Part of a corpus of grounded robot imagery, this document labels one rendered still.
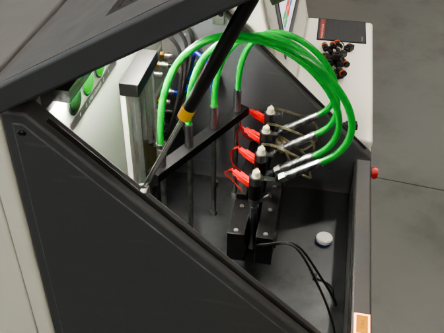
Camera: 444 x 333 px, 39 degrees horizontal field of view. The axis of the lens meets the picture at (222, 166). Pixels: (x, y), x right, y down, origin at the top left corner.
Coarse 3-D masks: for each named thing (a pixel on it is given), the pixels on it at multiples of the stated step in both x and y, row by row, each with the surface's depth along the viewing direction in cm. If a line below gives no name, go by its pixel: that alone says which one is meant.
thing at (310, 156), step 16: (208, 48) 121; (272, 48) 118; (304, 64) 118; (192, 80) 125; (320, 80) 120; (336, 112) 124; (192, 128) 134; (336, 128) 126; (192, 144) 136; (304, 160) 132
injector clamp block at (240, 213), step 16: (272, 160) 153; (272, 176) 148; (272, 192) 143; (240, 208) 139; (272, 208) 139; (240, 224) 135; (272, 224) 135; (240, 240) 133; (256, 240) 133; (272, 240) 132; (240, 256) 137; (256, 256) 136
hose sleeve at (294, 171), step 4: (316, 160) 123; (304, 164) 124; (308, 164) 123; (312, 164) 123; (316, 164) 122; (320, 164) 122; (292, 168) 126; (296, 168) 125; (300, 168) 124; (304, 168) 124; (308, 168) 123; (312, 168) 123; (316, 168) 123; (288, 172) 125; (292, 172) 125; (296, 172) 124; (300, 172) 124; (304, 172) 124; (288, 176) 125; (292, 176) 125; (296, 176) 125
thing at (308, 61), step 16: (240, 32) 109; (192, 48) 112; (288, 48) 108; (176, 64) 114; (160, 96) 120; (160, 112) 122; (352, 112) 114; (160, 128) 124; (352, 128) 116; (160, 144) 127; (320, 160) 122
